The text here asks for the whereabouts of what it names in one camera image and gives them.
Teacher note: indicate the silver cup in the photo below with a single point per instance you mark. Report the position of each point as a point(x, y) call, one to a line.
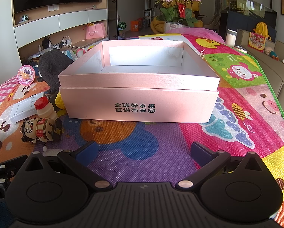
point(231, 38)

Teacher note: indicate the large yellow plush toy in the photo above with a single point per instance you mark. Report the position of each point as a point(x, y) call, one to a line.
point(156, 26)

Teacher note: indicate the beige sofa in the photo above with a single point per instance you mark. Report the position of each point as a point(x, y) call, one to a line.
point(274, 76)

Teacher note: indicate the yellow white package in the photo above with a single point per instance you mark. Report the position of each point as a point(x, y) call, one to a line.
point(33, 59)

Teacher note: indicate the wooden grey wall cabinet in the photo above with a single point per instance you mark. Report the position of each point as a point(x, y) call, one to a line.
point(37, 26)

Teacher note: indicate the watermelon pattern ball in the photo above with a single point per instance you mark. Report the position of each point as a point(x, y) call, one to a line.
point(122, 25)

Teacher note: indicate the small white shelf item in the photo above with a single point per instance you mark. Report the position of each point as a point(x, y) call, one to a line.
point(90, 7)

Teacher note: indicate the small pink toy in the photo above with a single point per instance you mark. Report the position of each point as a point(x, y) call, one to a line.
point(80, 53)

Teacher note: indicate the colourful cartoon play mat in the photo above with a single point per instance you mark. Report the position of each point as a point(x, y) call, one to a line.
point(142, 133)

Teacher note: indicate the round pink cartoon badge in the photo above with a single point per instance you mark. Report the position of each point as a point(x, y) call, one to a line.
point(25, 74)

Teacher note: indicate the beige chair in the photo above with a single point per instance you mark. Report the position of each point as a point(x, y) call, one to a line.
point(210, 21)

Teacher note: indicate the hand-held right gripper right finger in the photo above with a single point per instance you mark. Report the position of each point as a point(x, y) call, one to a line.
point(201, 153)

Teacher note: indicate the cartoon print bag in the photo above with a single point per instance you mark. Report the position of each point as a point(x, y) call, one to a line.
point(257, 41)

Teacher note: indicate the white plastic adapter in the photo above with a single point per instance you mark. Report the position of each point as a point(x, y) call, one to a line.
point(20, 110)

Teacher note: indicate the yellow corn toy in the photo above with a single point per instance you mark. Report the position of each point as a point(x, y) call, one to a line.
point(60, 101)

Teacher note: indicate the small doll toy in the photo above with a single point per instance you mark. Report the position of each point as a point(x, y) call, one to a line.
point(270, 53)

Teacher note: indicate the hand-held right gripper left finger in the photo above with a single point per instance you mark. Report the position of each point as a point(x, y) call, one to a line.
point(86, 153)

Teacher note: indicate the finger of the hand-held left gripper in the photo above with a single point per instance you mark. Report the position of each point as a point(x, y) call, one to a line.
point(9, 162)

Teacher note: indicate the black plush toy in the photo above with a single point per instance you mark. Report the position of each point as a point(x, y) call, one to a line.
point(51, 66)

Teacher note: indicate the small red-capped drink bottle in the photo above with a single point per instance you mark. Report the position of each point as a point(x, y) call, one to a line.
point(45, 112)

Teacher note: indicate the pink gift bag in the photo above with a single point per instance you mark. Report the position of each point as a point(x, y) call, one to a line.
point(95, 32)

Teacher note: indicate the black router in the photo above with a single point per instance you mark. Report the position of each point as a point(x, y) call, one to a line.
point(47, 44)

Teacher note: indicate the glass fish tank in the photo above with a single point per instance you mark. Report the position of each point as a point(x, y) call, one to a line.
point(246, 2)

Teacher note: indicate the potted pink orchid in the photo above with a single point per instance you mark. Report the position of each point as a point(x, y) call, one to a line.
point(175, 11)

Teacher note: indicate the dark cabinet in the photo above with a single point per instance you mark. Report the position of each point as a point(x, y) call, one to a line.
point(244, 22)

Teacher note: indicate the white rack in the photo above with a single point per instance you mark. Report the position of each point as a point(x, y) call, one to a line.
point(148, 19)

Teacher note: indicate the pink cloth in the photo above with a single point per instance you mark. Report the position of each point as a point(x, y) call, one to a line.
point(191, 31)

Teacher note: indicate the yellow backpack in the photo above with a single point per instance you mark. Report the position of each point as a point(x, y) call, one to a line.
point(261, 27)

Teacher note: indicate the metal cup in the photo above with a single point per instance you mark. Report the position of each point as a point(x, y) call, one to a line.
point(241, 49)

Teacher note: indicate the pink cardboard box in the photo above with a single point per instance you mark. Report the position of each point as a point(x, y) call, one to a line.
point(132, 95)

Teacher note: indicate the cartoon wind-up figurine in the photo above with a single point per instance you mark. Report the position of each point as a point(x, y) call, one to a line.
point(37, 128)

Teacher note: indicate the orange box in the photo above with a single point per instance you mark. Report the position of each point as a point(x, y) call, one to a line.
point(136, 25)

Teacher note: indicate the white wall switch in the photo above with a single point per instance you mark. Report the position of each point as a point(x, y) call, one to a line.
point(53, 8)

